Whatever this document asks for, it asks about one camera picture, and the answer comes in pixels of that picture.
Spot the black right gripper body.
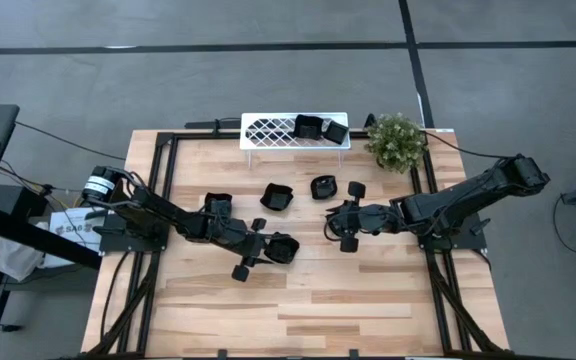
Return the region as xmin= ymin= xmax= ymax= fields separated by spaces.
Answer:
xmin=340 ymin=181 xmax=399 ymax=253

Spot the black supply cable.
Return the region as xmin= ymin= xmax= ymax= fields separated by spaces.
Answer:
xmin=425 ymin=130 xmax=514 ymax=161

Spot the green potted artificial plant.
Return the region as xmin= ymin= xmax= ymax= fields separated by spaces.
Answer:
xmin=365 ymin=113 xmax=428 ymax=174

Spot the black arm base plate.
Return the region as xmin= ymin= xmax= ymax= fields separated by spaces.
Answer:
xmin=98 ymin=219 xmax=171 ymax=254
xmin=415 ymin=214 xmax=488 ymax=251

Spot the black aluminium table frame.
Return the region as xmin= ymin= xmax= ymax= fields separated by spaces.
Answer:
xmin=85 ymin=129 xmax=507 ymax=360

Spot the black mini shaped plate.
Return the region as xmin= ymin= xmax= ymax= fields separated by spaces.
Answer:
xmin=310 ymin=174 xmax=339 ymax=201
xmin=259 ymin=182 xmax=295 ymax=212
xmin=203 ymin=192 xmax=233 ymax=217

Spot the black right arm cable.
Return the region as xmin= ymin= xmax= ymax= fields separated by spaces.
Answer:
xmin=322 ymin=213 xmax=349 ymax=242

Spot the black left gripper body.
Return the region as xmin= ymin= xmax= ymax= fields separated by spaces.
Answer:
xmin=231 ymin=218 xmax=268 ymax=283

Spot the white lattice wire rack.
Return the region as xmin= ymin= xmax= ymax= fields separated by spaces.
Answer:
xmin=239 ymin=111 xmax=352 ymax=170

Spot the black deep square plate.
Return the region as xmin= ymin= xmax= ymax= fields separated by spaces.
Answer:
xmin=292 ymin=113 xmax=325 ymax=141

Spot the black faceted mini plate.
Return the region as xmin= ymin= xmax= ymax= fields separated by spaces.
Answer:
xmin=266 ymin=233 xmax=299 ymax=262

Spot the white printed plastic bag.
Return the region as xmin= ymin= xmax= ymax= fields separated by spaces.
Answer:
xmin=0 ymin=208 xmax=105 ymax=282

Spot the wide black shallow plate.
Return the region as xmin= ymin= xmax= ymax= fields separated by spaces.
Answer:
xmin=263 ymin=233 xmax=301 ymax=265

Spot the small black square plate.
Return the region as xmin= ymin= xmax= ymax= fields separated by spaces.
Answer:
xmin=322 ymin=120 xmax=349 ymax=146

